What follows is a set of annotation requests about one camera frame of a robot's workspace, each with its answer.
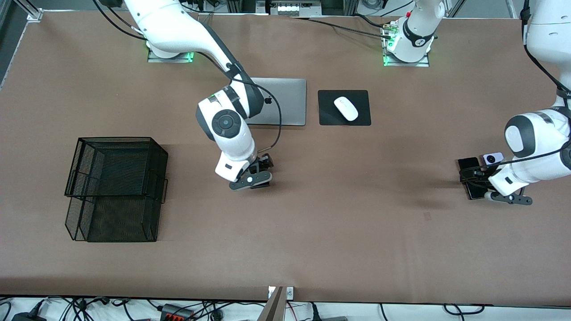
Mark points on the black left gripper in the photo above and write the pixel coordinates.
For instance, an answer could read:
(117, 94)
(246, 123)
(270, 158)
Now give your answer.
(478, 176)

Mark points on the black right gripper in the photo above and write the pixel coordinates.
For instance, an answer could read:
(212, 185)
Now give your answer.
(260, 164)

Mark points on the black long phone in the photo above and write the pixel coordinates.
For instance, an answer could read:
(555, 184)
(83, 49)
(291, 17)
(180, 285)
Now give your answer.
(468, 161)

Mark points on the lilac flip phone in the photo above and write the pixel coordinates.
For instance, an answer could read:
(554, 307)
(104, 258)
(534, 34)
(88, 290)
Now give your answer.
(493, 158)

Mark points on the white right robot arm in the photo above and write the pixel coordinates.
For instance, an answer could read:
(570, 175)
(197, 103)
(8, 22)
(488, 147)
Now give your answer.
(178, 26)

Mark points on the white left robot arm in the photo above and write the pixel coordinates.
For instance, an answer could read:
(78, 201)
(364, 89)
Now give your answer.
(546, 171)

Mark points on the silver closed laptop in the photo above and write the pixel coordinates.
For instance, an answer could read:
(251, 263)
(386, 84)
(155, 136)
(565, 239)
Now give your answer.
(290, 102)

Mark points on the black mouse pad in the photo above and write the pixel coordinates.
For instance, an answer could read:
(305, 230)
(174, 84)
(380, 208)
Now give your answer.
(328, 113)

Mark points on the white computer mouse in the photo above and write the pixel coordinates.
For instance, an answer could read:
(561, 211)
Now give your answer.
(346, 108)

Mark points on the black mesh two-tier tray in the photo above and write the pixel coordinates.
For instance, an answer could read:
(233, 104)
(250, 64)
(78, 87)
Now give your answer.
(156, 165)

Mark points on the white power strip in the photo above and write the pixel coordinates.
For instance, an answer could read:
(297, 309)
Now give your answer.
(290, 9)

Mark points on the slanted aluminium leg profile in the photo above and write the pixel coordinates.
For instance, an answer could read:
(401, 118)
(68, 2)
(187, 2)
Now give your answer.
(512, 10)

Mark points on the black power strip red switches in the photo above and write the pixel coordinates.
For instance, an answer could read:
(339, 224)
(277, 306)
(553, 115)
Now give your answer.
(176, 314)

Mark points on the black power adapter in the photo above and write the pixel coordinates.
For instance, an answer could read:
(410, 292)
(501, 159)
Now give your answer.
(26, 317)

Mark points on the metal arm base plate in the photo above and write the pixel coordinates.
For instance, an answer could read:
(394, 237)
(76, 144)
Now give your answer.
(156, 60)
(419, 63)

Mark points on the small metal bracket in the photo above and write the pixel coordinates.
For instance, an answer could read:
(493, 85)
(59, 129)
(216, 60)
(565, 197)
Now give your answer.
(290, 293)
(271, 293)

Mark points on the grey brown post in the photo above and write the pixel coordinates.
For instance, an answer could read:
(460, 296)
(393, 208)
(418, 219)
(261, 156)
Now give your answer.
(274, 310)

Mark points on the aluminium frame profile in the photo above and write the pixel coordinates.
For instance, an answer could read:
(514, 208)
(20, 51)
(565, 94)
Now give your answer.
(33, 14)

